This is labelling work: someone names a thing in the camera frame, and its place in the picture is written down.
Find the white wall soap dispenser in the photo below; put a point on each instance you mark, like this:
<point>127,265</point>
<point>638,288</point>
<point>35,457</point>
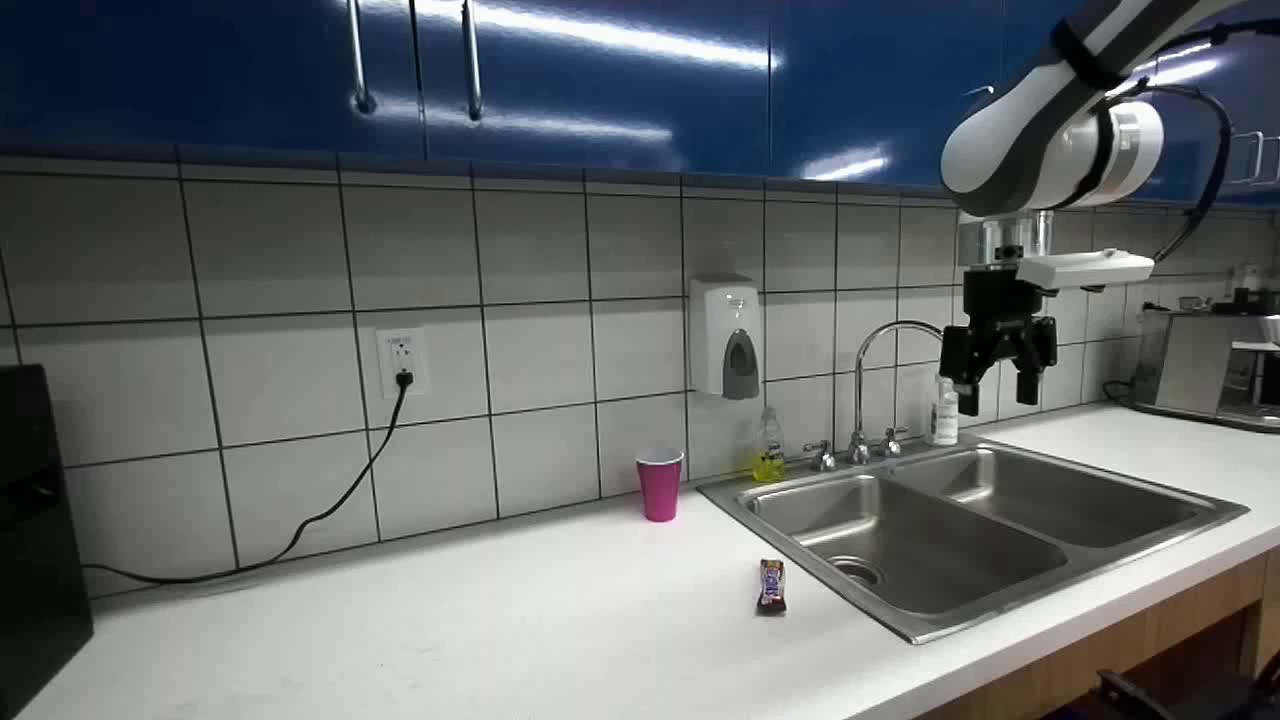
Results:
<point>720,333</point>

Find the pink plastic cup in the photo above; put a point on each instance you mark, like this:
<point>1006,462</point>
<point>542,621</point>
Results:
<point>656,486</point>

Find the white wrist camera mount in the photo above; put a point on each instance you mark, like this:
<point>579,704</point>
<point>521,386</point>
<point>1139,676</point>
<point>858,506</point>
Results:
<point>1081,268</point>

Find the wooden base cabinet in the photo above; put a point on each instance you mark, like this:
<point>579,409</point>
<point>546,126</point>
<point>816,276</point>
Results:
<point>1066,664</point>

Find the yellow-green dish soap bottle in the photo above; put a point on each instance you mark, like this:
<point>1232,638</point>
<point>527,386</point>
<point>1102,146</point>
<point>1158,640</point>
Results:
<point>770,466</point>

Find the black object below counter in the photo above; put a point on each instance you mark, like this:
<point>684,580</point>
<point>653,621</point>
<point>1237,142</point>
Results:
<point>1203,701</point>

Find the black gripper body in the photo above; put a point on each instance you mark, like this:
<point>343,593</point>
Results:
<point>1000,320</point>

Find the white wall power outlet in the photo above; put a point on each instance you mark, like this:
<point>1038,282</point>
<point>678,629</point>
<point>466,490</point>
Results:
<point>404,352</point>

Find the silver coffee machine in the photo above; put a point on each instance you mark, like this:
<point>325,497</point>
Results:
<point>1203,362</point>

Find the stainless steel double sink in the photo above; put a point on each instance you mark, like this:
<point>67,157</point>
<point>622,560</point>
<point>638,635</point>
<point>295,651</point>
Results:
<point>963,555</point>

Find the chrome gooseneck faucet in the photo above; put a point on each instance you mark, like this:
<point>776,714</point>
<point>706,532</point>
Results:
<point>862,386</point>

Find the white pump soap bottle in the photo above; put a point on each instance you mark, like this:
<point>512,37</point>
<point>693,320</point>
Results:
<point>945,420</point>

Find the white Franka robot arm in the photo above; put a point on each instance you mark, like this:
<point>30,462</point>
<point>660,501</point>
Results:
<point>1027,133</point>

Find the blue cabinet door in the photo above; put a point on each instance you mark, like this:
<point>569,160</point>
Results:
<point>1023,33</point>
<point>866,82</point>
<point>1232,103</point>
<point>200,67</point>
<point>601,103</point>

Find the brown Snickers candy packet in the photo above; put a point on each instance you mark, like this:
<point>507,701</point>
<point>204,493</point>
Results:
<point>770,586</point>

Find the black countertop appliance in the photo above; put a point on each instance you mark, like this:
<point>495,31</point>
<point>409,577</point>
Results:
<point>35,560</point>

